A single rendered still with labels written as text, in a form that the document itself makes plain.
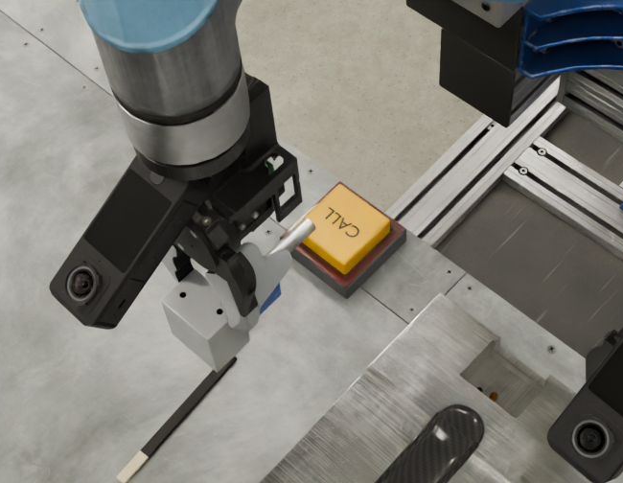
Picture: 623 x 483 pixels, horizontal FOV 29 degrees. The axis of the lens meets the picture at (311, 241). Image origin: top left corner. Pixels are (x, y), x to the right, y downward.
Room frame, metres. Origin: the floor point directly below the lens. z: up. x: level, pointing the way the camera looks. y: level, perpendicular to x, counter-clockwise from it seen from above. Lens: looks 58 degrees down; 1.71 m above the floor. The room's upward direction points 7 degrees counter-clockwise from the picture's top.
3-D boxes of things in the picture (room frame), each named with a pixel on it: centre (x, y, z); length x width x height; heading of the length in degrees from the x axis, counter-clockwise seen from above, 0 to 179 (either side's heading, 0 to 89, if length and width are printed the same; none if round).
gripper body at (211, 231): (0.45, 0.06, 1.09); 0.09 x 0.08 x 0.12; 131
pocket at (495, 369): (0.37, -0.13, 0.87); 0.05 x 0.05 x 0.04; 41
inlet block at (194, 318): (0.46, 0.05, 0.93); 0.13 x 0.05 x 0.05; 131
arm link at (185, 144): (0.44, 0.07, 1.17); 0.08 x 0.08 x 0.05
